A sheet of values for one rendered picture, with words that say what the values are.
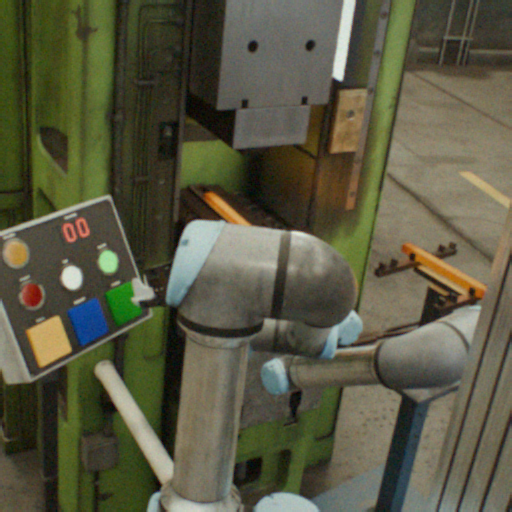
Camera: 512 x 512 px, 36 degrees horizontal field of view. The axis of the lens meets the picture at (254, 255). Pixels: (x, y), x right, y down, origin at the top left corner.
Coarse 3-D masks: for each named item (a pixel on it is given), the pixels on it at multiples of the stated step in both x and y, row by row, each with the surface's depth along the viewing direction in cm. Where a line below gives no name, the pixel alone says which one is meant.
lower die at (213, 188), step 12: (180, 192) 227; (192, 192) 227; (216, 192) 229; (192, 204) 220; (204, 204) 221; (228, 204) 222; (180, 216) 215; (192, 216) 215; (204, 216) 214; (216, 216) 215; (252, 216) 217; (180, 228) 214
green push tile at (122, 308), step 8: (120, 288) 166; (128, 288) 167; (112, 296) 164; (120, 296) 165; (128, 296) 167; (112, 304) 163; (120, 304) 165; (128, 304) 167; (112, 312) 163; (120, 312) 165; (128, 312) 166; (136, 312) 168; (120, 320) 164
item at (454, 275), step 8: (408, 248) 219; (416, 248) 219; (424, 256) 215; (432, 256) 216; (424, 264) 216; (432, 264) 213; (440, 264) 212; (440, 272) 212; (448, 272) 209; (456, 272) 209; (456, 280) 208; (464, 280) 205; (472, 280) 206; (464, 288) 206; (480, 288) 202; (480, 296) 202
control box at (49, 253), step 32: (32, 224) 153; (64, 224) 158; (96, 224) 164; (0, 256) 146; (32, 256) 151; (64, 256) 157; (96, 256) 163; (128, 256) 169; (0, 288) 145; (64, 288) 156; (96, 288) 162; (0, 320) 146; (32, 320) 149; (64, 320) 155; (128, 320) 167; (0, 352) 150; (32, 352) 148
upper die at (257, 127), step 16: (192, 96) 196; (192, 112) 197; (208, 112) 189; (224, 112) 182; (240, 112) 178; (256, 112) 180; (272, 112) 182; (288, 112) 184; (304, 112) 186; (208, 128) 191; (224, 128) 183; (240, 128) 180; (256, 128) 182; (272, 128) 184; (288, 128) 186; (304, 128) 189; (240, 144) 182; (256, 144) 184; (272, 144) 186
